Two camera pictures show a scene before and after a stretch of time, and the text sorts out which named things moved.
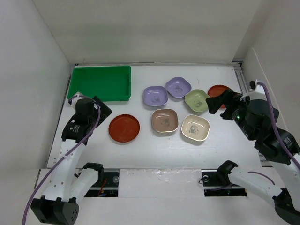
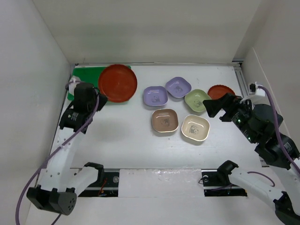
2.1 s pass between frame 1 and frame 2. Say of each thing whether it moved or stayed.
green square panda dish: stayed
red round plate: moved
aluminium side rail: stayed
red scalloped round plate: stayed
